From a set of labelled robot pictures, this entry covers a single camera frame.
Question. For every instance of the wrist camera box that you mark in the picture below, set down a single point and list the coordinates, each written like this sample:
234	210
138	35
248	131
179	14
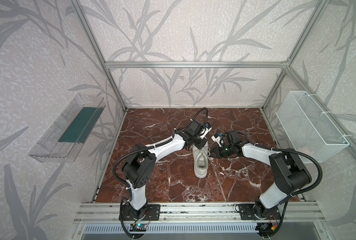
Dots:
205	130
219	139

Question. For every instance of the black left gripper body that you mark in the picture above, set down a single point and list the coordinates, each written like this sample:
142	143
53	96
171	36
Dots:
200	141

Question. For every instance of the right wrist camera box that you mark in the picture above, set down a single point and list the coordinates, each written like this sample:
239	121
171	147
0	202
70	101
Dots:
219	139

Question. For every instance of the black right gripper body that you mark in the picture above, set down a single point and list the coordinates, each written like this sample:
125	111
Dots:
215	150

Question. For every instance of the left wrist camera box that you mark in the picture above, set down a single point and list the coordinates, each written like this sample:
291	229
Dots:
205	130

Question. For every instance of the green circuit board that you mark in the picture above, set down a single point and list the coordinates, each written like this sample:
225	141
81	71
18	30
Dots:
138	227

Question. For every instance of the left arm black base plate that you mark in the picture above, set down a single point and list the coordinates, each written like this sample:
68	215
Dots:
149	212

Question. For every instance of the white sneaker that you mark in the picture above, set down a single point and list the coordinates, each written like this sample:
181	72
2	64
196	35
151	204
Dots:
201	160

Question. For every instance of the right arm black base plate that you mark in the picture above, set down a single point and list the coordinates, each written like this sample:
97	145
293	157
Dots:
251	212

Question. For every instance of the white wire mesh basket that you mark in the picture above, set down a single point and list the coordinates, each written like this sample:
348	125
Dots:
308	125

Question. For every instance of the aluminium frame rail base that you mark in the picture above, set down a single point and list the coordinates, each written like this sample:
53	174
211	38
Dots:
190	212

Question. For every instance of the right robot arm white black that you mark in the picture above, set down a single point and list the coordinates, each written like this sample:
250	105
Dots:
288	170

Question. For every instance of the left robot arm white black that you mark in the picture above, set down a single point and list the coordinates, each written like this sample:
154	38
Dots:
140	163

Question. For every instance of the clear plastic wall tray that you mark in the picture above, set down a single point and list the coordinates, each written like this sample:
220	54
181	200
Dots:
67	135

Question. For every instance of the pink object in basket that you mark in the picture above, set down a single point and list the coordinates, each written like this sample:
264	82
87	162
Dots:
305	150

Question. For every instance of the right wired connector board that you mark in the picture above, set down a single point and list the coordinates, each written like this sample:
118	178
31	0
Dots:
266	227

